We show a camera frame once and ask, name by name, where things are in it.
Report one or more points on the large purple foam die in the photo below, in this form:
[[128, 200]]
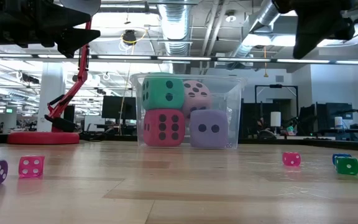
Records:
[[208, 140]]

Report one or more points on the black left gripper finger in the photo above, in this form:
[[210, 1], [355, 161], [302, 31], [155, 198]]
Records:
[[70, 15], [73, 39]]

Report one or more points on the small pink die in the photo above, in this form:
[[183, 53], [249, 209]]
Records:
[[291, 159], [31, 166]]

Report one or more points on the small green die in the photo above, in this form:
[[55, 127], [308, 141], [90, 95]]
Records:
[[346, 166]]

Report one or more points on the white cylinder canister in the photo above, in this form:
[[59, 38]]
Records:
[[275, 119]]

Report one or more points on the large red foam die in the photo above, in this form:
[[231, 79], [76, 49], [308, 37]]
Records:
[[154, 137]]

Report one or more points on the black stand frame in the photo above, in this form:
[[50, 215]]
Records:
[[275, 86]]

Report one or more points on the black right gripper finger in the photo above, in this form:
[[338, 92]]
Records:
[[339, 29], [309, 34]]

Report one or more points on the clear plastic container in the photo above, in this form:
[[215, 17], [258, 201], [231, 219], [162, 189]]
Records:
[[238, 93]]

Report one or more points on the red desk lamp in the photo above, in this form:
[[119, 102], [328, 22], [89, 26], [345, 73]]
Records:
[[42, 138]]

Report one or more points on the large pink foam die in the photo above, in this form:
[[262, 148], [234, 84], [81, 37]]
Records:
[[202, 102]]

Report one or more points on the large teal foam die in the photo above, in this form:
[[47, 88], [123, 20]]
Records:
[[157, 99]]

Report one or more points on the black office monitor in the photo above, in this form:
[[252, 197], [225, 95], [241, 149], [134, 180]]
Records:
[[117, 107]]

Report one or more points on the silver ventilation duct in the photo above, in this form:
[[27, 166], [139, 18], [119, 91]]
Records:
[[259, 18], [175, 25]]

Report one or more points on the small blue die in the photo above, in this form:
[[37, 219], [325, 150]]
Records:
[[340, 155]]

